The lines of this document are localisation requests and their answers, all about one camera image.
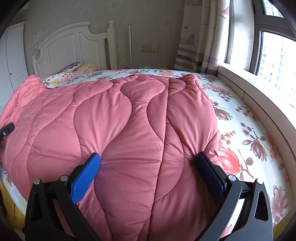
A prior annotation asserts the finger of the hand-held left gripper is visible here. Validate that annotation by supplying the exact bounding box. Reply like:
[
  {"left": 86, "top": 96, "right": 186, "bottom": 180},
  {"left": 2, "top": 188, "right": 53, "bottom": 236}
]
[{"left": 0, "top": 123, "right": 16, "bottom": 141}]

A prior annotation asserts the window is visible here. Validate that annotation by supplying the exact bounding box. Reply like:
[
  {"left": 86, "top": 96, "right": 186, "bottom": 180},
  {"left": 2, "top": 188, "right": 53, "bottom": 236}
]
[{"left": 251, "top": 0, "right": 296, "bottom": 99}]

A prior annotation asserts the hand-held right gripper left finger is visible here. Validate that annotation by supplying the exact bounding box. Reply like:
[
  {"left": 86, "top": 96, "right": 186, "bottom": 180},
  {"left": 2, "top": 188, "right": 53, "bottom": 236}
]
[{"left": 25, "top": 152, "right": 102, "bottom": 241}]

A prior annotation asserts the white wardrobe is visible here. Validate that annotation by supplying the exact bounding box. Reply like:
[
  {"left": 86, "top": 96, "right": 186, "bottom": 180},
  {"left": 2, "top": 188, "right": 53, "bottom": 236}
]
[{"left": 0, "top": 22, "right": 28, "bottom": 112}]

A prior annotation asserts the thin metal pole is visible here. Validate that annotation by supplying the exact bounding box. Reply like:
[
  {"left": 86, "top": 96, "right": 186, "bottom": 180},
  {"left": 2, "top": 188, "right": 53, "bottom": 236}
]
[{"left": 128, "top": 25, "right": 134, "bottom": 69}]

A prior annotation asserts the beige window sill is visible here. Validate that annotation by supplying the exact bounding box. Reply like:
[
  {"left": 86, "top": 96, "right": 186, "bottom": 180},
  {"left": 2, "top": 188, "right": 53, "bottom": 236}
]
[{"left": 216, "top": 63, "right": 296, "bottom": 161}]

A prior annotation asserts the paper wall notice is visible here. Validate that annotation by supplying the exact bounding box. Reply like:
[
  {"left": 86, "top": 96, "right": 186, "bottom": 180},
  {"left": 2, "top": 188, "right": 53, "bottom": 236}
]
[{"left": 33, "top": 30, "right": 43, "bottom": 50}]

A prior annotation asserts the colourful patterned pillow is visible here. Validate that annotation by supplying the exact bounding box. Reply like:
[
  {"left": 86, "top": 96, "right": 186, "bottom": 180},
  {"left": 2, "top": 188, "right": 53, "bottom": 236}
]
[{"left": 54, "top": 61, "right": 82, "bottom": 75}]

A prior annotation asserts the white cable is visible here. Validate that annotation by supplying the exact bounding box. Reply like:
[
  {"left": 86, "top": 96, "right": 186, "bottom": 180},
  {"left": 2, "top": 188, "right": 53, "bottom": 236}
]
[{"left": 119, "top": 59, "right": 133, "bottom": 70}]

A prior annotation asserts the patterned striped curtain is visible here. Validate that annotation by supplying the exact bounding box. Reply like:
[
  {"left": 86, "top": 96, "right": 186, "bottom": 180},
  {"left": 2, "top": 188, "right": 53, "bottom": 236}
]
[{"left": 174, "top": 0, "right": 232, "bottom": 75}]

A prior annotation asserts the white wooden headboard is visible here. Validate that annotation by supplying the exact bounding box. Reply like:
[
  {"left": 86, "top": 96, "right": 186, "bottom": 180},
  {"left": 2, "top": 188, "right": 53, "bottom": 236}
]
[{"left": 32, "top": 20, "right": 119, "bottom": 78}]

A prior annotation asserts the pink quilted comforter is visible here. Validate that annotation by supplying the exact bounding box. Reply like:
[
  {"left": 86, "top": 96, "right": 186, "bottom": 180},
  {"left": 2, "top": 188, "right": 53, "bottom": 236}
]
[{"left": 0, "top": 74, "right": 223, "bottom": 241}]

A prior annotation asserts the beige wall socket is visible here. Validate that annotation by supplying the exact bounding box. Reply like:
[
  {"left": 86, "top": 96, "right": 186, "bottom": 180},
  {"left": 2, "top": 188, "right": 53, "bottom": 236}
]
[{"left": 141, "top": 44, "right": 159, "bottom": 53}]

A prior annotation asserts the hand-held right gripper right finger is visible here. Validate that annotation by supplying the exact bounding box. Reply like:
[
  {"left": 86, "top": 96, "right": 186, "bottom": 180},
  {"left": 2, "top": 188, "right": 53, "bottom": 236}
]
[{"left": 196, "top": 151, "right": 273, "bottom": 241}]

